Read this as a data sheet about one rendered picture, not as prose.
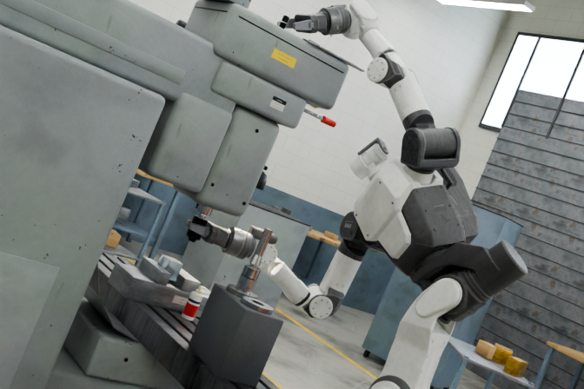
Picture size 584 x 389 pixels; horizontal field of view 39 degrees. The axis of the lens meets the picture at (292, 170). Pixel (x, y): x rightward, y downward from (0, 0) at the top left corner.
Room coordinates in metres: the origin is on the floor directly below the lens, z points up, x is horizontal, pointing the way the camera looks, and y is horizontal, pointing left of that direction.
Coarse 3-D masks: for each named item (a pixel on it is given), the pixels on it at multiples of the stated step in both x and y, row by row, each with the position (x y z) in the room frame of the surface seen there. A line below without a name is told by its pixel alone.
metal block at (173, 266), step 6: (162, 258) 2.60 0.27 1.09; (168, 258) 2.58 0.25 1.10; (174, 258) 2.63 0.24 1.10; (162, 264) 2.59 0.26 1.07; (168, 264) 2.56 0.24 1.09; (174, 264) 2.58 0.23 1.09; (180, 264) 2.59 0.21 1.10; (168, 270) 2.57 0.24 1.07; (174, 270) 2.58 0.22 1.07; (180, 270) 2.59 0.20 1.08; (174, 276) 2.59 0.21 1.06
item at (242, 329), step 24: (216, 288) 2.21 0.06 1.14; (216, 312) 2.16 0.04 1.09; (240, 312) 2.06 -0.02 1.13; (264, 312) 2.09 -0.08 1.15; (192, 336) 2.23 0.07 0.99; (216, 336) 2.12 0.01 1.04; (240, 336) 2.05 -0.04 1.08; (264, 336) 2.08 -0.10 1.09; (216, 360) 2.07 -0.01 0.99; (240, 360) 2.06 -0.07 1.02; (264, 360) 2.09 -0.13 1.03
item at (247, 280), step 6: (246, 270) 2.19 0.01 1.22; (240, 276) 2.20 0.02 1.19; (246, 276) 2.19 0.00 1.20; (252, 276) 2.19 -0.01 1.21; (258, 276) 2.21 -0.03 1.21; (240, 282) 2.19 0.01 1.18; (246, 282) 2.19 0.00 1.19; (252, 282) 2.19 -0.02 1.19; (240, 288) 2.19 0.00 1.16; (246, 288) 2.19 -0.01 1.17; (252, 288) 2.20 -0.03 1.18
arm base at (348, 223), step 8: (344, 216) 2.69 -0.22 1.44; (352, 216) 2.65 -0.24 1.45; (344, 224) 2.67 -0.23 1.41; (352, 224) 2.62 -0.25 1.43; (344, 232) 2.65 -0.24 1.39; (352, 232) 2.61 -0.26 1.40; (360, 232) 2.60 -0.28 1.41; (352, 240) 2.60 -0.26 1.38; (360, 240) 2.60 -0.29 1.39; (376, 248) 2.63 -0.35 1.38
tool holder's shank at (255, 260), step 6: (264, 228) 2.21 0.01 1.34; (264, 234) 2.20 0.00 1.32; (270, 234) 2.20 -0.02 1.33; (264, 240) 2.20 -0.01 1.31; (258, 246) 2.20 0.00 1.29; (264, 246) 2.20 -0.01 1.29; (258, 252) 2.20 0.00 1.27; (252, 258) 2.20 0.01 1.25; (258, 258) 2.20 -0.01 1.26; (252, 264) 2.20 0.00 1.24; (258, 264) 2.20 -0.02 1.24
